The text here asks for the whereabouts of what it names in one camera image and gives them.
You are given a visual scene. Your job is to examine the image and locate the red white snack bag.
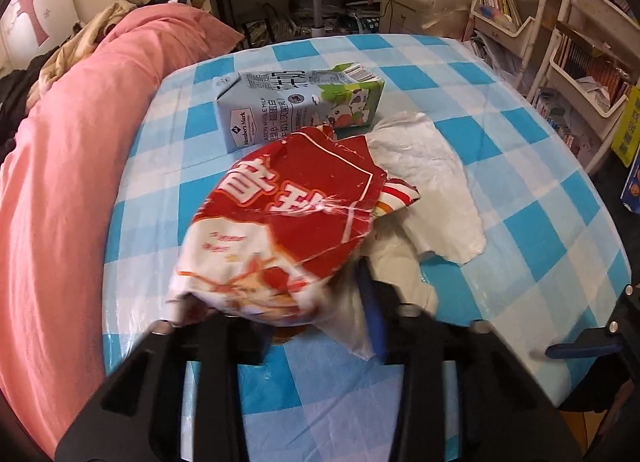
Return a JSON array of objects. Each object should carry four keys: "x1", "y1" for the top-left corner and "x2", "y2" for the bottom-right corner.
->
[{"x1": 166, "y1": 125, "x2": 420, "y2": 326}]

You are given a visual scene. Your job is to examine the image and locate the white plastic bag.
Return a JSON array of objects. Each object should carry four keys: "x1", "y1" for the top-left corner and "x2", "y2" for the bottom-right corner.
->
[{"x1": 314, "y1": 218, "x2": 438, "y2": 360}]

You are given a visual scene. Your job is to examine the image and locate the blue white checkered tablecloth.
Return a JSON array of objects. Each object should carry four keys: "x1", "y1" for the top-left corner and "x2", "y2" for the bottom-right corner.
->
[{"x1": 102, "y1": 35, "x2": 631, "y2": 461}]

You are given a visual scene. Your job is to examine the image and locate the white paper tissue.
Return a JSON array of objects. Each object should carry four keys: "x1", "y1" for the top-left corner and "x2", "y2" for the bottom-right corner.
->
[{"x1": 366, "y1": 110, "x2": 486, "y2": 266}]

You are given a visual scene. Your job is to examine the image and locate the blue yellow box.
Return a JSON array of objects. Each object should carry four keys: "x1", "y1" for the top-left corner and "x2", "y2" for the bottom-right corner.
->
[{"x1": 611, "y1": 86, "x2": 640, "y2": 215}]

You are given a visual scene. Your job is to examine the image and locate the white blue milk carton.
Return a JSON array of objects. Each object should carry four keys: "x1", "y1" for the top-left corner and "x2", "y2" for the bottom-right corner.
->
[{"x1": 213, "y1": 63, "x2": 384, "y2": 151}]

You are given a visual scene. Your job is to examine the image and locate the white drawer cabinet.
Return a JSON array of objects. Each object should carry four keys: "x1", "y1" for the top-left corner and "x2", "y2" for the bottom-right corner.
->
[{"x1": 378, "y1": 0, "x2": 435, "y2": 35}]

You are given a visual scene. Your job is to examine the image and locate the white book shelf rack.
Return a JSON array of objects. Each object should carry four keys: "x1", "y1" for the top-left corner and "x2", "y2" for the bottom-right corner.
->
[{"x1": 470, "y1": 0, "x2": 639, "y2": 174}]

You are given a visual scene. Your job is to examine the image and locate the pink duvet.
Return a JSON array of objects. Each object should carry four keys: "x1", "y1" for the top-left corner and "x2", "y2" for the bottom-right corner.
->
[{"x1": 1, "y1": 3, "x2": 241, "y2": 454}]

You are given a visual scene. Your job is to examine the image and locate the beige jacket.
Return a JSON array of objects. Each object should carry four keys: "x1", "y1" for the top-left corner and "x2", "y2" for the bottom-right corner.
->
[{"x1": 24, "y1": 0, "x2": 206, "y2": 113}]

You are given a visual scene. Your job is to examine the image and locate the black clothes pile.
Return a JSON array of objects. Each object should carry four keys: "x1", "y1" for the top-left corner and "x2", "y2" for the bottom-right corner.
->
[{"x1": 0, "y1": 47, "x2": 58, "y2": 163}]

